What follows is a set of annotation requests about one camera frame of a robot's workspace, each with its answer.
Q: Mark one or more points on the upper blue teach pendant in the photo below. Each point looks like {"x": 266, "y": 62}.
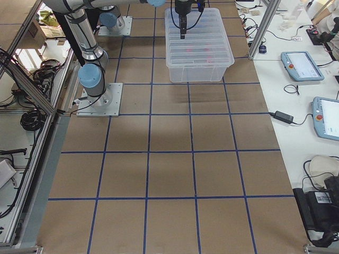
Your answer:
{"x": 300, "y": 66}

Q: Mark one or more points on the black device on table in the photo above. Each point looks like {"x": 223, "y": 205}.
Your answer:
{"x": 319, "y": 211}

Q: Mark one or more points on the clear plastic storage box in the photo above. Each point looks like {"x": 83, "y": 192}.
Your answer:
{"x": 189, "y": 74}

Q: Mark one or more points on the black power adapter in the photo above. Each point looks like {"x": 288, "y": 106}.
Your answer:
{"x": 278, "y": 115}

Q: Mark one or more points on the blue teach pendant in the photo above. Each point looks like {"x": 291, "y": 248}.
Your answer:
{"x": 300, "y": 66}
{"x": 325, "y": 117}

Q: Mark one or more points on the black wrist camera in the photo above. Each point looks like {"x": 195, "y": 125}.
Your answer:
{"x": 200, "y": 5}

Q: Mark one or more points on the aluminium frame post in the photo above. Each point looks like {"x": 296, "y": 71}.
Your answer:
{"x": 263, "y": 27}

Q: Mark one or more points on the beige cap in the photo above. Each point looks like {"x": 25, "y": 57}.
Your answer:
{"x": 323, "y": 167}

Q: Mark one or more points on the clear ribbed box lid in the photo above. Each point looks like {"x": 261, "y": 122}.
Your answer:
{"x": 209, "y": 32}

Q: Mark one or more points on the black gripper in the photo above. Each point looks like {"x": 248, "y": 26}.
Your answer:
{"x": 182, "y": 7}

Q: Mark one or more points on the lower blue teach pendant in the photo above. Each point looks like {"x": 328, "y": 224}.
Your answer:
{"x": 325, "y": 117}

